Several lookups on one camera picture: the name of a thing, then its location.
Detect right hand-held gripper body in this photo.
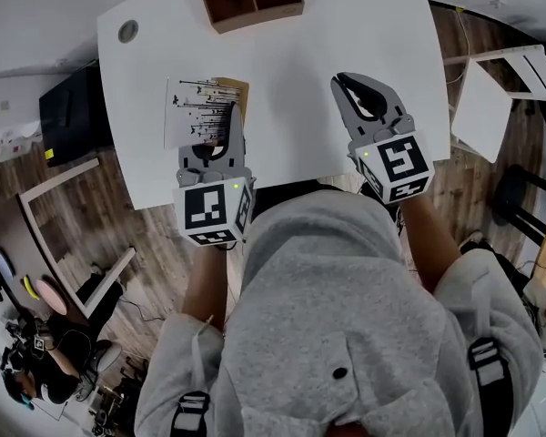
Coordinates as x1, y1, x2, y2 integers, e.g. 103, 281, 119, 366
345, 114, 435, 206

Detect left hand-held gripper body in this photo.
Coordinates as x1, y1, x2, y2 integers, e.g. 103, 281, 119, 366
172, 164, 257, 249

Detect person's right forearm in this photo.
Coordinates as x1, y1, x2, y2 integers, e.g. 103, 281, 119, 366
398, 193, 463, 295

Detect person's left forearm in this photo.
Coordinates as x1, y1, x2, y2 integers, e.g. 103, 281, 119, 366
181, 243, 231, 331

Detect brown wooden compartment box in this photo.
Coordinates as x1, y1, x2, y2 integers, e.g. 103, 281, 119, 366
194, 0, 306, 35

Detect black electronics box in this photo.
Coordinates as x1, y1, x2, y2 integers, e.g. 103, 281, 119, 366
392, 200, 409, 239

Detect person's black trousers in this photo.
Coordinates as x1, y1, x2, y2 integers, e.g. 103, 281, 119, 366
253, 183, 363, 220

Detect white chair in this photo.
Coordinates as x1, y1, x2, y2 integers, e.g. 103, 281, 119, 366
443, 43, 546, 164

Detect black stool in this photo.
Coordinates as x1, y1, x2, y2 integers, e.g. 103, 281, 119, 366
490, 164, 546, 286

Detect black cabinet box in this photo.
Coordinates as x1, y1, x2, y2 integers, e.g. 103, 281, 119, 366
38, 64, 115, 168

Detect person's grey sweatshirt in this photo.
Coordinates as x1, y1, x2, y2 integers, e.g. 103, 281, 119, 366
134, 188, 546, 437

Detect grey round stool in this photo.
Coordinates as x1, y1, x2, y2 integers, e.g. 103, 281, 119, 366
90, 340, 123, 375

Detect cluster of spare water jugs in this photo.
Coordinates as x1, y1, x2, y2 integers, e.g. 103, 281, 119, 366
0, 127, 43, 162

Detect pink plate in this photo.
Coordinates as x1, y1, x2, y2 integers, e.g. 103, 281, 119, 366
35, 279, 67, 317

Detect white water dispenser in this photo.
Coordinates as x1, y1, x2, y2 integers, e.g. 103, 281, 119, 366
0, 77, 45, 140

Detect dark brown table white legs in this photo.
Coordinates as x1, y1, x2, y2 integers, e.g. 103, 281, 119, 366
0, 157, 137, 328

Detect blue plate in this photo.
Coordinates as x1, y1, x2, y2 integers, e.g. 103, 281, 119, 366
0, 249, 15, 284

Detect grey desk cable grommet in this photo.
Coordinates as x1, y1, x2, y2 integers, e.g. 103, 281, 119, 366
117, 19, 140, 44

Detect black grey shoulder strap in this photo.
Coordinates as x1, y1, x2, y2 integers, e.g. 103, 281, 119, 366
467, 338, 515, 437
170, 391, 210, 437

